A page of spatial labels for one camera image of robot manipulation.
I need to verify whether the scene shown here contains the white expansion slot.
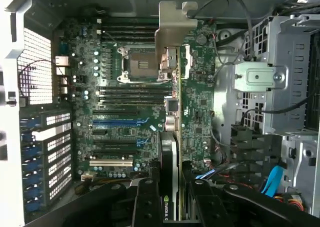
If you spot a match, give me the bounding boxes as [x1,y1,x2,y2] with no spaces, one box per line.
[89,159,134,168]

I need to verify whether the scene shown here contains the long black expansion slot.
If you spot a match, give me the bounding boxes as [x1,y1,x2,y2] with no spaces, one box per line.
[92,108,138,115]
[93,140,138,147]
[93,149,138,156]

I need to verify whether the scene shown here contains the blue expansion slot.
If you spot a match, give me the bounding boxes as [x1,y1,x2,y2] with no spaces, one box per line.
[92,120,141,127]

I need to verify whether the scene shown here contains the green motherboard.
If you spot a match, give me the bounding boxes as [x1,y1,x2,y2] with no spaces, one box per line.
[53,16,218,185]

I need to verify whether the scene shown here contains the black RAM slot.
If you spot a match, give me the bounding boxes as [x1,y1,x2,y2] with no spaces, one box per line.
[98,101,165,107]
[99,36,158,44]
[98,86,174,92]
[98,96,166,102]
[98,91,173,97]
[99,30,159,37]
[99,24,160,31]
[99,18,160,25]

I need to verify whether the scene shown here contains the metal disk bay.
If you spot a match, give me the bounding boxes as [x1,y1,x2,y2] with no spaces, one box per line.
[279,134,320,215]

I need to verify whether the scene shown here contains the CPU socket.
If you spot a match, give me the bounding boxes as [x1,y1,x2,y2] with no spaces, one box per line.
[116,44,173,84]

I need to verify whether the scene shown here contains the metal drive cage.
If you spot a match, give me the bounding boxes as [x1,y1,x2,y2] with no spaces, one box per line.
[233,13,320,138]

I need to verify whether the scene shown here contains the open black PC case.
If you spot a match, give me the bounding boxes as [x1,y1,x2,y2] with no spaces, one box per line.
[0,0,320,227]

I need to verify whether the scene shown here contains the blue SATA wire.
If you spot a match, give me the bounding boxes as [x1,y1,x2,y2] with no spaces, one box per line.
[259,161,287,198]
[194,168,217,181]

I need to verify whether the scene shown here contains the yellow red power wires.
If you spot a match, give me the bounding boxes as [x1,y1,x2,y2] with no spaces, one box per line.
[273,192,305,211]

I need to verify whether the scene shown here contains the thin black wire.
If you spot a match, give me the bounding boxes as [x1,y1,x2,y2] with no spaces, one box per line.
[239,94,312,128]

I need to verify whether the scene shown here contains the grey looped wire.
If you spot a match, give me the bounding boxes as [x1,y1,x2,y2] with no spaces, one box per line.
[186,0,254,63]

